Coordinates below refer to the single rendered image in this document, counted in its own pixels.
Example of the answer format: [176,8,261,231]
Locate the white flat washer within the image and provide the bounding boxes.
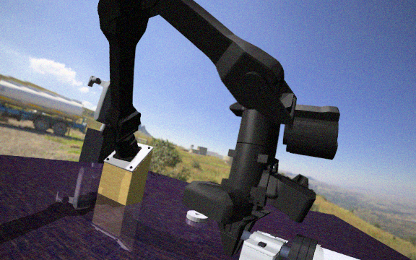
[186,210,208,223]

